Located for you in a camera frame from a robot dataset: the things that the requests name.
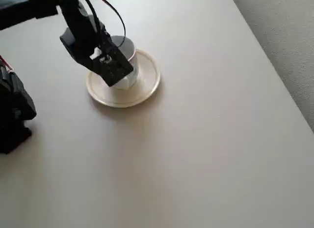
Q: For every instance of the cream saucer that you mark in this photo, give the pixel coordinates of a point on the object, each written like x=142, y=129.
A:
x=147, y=75

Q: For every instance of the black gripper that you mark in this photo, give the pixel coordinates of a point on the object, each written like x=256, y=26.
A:
x=98, y=70

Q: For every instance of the white ceramic mug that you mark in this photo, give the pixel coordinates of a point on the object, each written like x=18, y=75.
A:
x=130, y=51

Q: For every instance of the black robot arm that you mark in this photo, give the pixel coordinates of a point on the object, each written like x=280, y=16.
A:
x=14, y=110

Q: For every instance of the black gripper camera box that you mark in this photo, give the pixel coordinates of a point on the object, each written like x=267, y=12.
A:
x=115, y=68

